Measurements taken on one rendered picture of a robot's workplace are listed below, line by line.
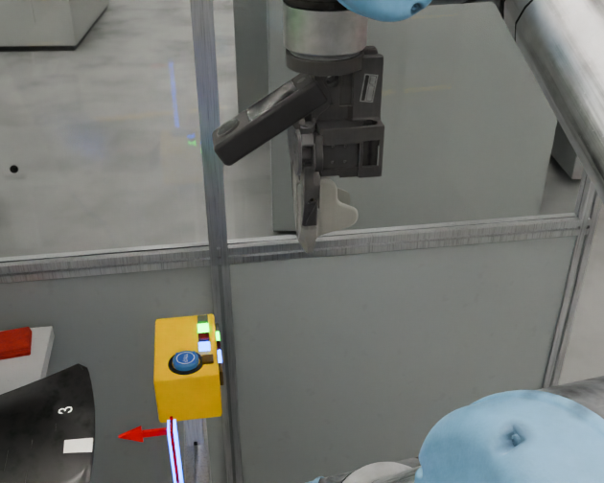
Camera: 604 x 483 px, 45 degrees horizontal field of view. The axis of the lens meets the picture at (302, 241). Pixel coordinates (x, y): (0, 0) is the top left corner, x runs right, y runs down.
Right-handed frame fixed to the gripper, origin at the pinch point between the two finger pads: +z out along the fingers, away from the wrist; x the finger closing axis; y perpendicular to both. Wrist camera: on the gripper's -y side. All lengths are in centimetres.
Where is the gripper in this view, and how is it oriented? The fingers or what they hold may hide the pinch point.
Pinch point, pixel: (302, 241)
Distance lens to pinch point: 75.7
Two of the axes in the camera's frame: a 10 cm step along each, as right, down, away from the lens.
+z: 0.0, 8.6, 5.1
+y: 9.9, -0.8, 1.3
